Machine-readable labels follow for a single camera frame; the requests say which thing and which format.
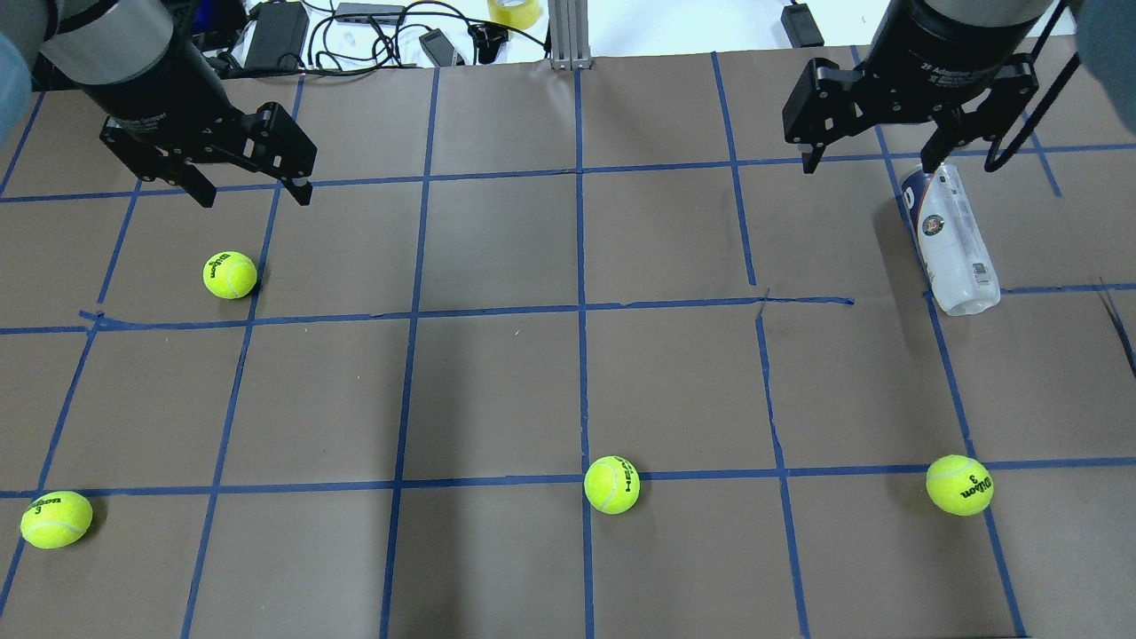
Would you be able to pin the clear tennis ball can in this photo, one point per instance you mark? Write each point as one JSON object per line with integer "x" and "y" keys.
{"x": 950, "y": 246}

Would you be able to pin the tennis ball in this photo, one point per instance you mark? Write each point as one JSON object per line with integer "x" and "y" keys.
{"x": 56, "y": 520}
{"x": 959, "y": 485}
{"x": 612, "y": 485}
{"x": 230, "y": 275}

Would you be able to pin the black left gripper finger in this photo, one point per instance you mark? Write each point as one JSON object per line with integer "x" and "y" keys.
{"x": 183, "y": 173}
{"x": 297, "y": 183}

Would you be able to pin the small black power brick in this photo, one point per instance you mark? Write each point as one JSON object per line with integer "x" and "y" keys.
{"x": 800, "y": 26}

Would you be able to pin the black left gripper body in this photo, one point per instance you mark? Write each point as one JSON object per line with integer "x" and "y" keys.
{"x": 153, "y": 90}

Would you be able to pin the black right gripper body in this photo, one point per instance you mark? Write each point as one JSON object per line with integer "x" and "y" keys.
{"x": 942, "y": 55}

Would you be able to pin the aluminium frame post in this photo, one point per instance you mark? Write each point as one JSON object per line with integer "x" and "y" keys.
{"x": 568, "y": 32}

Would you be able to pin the grey usb hub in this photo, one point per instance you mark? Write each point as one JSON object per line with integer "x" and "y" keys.
{"x": 369, "y": 13}

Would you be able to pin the yellow tape roll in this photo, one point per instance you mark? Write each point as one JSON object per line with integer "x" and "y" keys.
{"x": 517, "y": 14}

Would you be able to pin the black power adapter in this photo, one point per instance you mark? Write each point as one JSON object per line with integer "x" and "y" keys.
{"x": 279, "y": 29}

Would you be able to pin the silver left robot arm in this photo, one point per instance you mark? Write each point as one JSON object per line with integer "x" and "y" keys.
{"x": 22, "y": 31}

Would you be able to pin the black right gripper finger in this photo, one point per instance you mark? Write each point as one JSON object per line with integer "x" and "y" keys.
{"x": 950, "y": 133}
{"x": 816, "y": 133}

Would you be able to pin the tennis ball bottom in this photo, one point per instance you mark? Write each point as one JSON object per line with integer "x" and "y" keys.
{"x": 959, "y": 485}
{"x": 56, "y": 520}

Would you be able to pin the tennis ball centre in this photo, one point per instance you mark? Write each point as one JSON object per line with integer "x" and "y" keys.
{"x": 612, "y": 485}

